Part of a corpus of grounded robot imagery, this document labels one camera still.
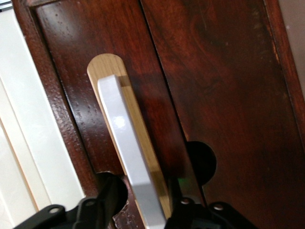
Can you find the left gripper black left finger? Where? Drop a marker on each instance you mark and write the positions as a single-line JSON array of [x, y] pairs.
[[90, 212]]

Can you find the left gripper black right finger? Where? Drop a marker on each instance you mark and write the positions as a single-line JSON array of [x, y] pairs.
[[190, 214]]

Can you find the dark wood cabinet white top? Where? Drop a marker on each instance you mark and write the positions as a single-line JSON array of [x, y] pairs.
[[38, 62]]

